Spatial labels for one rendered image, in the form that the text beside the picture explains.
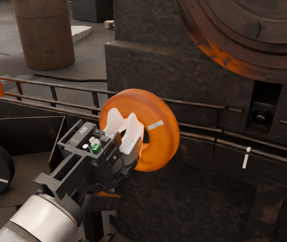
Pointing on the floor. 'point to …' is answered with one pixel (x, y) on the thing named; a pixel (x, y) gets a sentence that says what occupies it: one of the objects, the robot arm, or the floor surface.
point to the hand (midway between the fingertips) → (137, 122)
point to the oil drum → (45, 33)
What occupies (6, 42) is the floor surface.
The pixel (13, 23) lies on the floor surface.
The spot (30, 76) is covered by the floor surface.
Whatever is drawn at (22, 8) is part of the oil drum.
